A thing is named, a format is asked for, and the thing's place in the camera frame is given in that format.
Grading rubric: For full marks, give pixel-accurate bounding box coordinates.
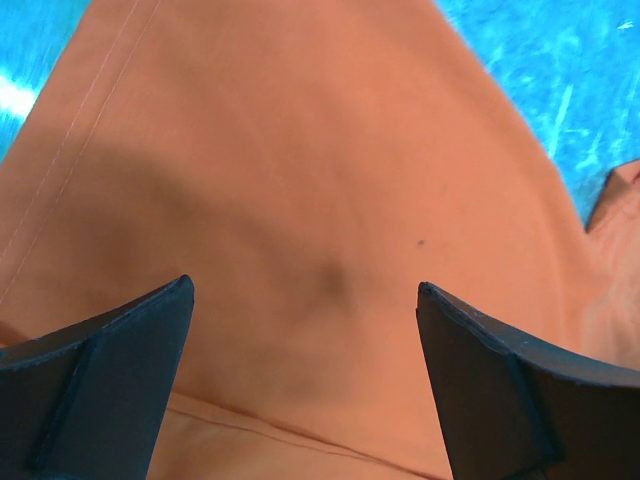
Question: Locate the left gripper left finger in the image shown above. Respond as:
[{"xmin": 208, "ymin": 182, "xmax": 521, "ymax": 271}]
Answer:
[{"xmin": 1, "ymin": 275, "xmax": 194, "ymax": 479}]

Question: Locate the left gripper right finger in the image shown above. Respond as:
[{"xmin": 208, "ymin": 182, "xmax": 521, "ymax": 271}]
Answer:
[{"xmin": 416, "ymin": 282, "xmax": 639, "ymax": 480}]

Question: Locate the orange t shirt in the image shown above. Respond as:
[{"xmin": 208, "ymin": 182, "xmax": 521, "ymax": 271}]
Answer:
[{"xmin": 1, "ymin": 1, "xmax": 639, "ymax": 479}]

